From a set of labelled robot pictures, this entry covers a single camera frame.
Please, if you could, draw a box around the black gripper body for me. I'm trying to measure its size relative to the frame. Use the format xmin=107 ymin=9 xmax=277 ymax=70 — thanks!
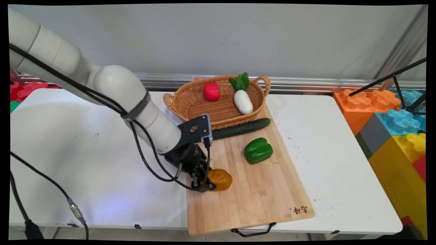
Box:
xmin=165 ymin=142 xmax=209 ymax=178

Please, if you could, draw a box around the orange yellow toy vegetable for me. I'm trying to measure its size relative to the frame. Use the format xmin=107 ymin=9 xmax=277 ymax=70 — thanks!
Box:
xmin=208 ymin=168 xmax=233 ymax=192

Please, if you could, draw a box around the bamboo cutting board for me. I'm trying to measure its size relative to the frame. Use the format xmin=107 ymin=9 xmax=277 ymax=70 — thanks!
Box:
xmin=186 ymin=104 xmax=315 ymax=236

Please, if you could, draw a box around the green toy cucumber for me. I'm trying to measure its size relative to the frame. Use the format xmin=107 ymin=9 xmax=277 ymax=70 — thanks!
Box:
xmin=211 ymin=117 xmax=271 ymax=141

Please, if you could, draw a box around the green toy bell pepper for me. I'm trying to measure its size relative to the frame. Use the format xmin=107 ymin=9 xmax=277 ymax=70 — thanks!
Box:
xmin=244 ymin=137 xmax=274 ymax=165

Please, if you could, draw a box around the woven wicker basket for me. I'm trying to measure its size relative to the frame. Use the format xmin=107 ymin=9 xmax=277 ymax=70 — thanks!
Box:
xmin=163 ymin=75 xmax=271 ymax=130

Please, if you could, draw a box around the red toy vegetable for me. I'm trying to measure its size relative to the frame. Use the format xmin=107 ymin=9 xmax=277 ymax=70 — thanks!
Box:
xmin=203 ymin=82 xmax=220 ymax=101

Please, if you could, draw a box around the white toy radish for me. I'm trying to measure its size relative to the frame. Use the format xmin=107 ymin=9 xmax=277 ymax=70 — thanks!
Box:
xmin=228 ymin=72 xmax=254 ymax=115

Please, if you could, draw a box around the orange foam block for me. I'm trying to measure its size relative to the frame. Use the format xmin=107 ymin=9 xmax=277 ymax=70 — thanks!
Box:
xmin=333 ymin=89 xmax=402 ymax=136

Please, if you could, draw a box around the red puzzle foam block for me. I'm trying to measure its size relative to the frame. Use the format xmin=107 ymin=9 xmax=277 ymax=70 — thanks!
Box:
xmin=10 ymin=81 xmax=61 ymax=103

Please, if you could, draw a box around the blue and grey foam block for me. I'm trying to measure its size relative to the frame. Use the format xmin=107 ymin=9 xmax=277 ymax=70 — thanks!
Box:
xmin=356 ymin=90 xmax=427 ymax=159

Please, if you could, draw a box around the black tripod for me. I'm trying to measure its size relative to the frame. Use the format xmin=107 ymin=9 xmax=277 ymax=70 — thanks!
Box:
xmin=349 ymin=57 xmax=427 ymax=115

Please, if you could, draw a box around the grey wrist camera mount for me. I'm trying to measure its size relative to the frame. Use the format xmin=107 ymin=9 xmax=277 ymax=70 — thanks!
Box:
xmin=176 ymin=114 xmax=214 ymax=147

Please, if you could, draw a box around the grey velcro strap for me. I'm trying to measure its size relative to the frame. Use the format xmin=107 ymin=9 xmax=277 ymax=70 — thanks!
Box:
xmin=121 ymin=90 xmax=151 ymax=123

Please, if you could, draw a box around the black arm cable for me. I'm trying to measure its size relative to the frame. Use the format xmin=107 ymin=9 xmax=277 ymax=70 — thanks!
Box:
xmin=9 ymin=44 xmax=212 ymax=192

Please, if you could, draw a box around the black cable with metal connector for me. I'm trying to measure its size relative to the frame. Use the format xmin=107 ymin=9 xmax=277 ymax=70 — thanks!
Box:
xmin=10 ymin=151 xmax=90 ymax=240

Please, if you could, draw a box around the aluminium wall rail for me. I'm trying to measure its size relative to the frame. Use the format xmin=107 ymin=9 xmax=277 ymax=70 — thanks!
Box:
xmin=15 ymin=72 xmax=427 ymax=93

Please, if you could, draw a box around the thick black cable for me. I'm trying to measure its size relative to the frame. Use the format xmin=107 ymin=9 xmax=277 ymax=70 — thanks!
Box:
xmin=10 ymin=172 xmax=44 ymax=240

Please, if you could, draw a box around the aluminium frame post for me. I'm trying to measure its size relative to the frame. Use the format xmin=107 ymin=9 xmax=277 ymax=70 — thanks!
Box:
xmin=374 ymin=6 xmax=428 ymax=89

